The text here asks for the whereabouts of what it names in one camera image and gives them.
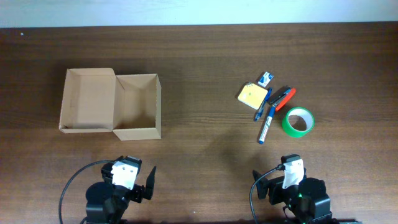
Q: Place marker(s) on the blue ballpoint pen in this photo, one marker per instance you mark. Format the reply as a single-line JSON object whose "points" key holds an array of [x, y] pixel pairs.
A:
{"points": [[261, 108]]}

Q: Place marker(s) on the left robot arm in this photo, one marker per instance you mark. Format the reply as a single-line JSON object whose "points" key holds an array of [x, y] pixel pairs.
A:
{"points": [[108, 200]]}

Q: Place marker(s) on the brown cardboard box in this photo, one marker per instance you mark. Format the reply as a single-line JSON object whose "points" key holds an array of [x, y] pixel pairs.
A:
{"points": [[97, 100]]}

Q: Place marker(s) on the blue whiteboard marker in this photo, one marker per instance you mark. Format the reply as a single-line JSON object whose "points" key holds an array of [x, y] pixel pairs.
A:
{"points": [[266, 127]]}

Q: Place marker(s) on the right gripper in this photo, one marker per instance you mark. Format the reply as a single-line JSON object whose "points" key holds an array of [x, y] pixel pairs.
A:
{"points": [[272, 189]]}

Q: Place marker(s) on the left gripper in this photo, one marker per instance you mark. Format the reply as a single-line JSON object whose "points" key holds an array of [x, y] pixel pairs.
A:
{"points": [[140, 191]]}

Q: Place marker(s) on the yellow spiral notepad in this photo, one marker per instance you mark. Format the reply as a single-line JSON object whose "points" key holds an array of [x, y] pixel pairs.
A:
{"points": [[252, 95]]}

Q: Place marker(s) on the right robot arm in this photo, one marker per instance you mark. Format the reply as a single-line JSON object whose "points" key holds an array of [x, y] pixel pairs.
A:
{"points": [[308, 200]]}

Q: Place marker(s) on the blue white staples box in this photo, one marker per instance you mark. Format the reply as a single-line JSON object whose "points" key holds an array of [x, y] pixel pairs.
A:
{"points": [[265, 79]]}

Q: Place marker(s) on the green tape roll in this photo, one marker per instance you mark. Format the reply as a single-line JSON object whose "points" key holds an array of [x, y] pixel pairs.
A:
{"points": [[305, 114]]}

